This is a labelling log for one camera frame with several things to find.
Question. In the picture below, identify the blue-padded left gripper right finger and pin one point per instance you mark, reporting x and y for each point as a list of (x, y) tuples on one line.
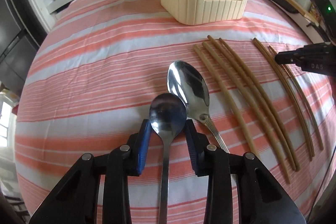
[(196, 143)]

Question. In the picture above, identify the round steel spoon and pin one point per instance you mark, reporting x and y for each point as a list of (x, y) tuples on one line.
[(167, 117)]

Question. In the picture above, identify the wooden cutting board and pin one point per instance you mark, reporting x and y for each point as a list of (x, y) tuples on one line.
[(286, 1)]

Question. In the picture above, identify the oval steel spoon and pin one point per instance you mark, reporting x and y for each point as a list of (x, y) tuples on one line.
[(187, 83)]

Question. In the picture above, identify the pink white striped tablecloth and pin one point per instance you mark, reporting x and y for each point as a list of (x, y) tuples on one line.
[(93, 79)]

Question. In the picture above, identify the grey refrigerator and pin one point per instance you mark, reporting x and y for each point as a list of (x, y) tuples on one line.
[(18, 48)]

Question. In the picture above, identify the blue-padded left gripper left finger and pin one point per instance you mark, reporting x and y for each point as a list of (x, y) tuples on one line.
[(139, 144)]

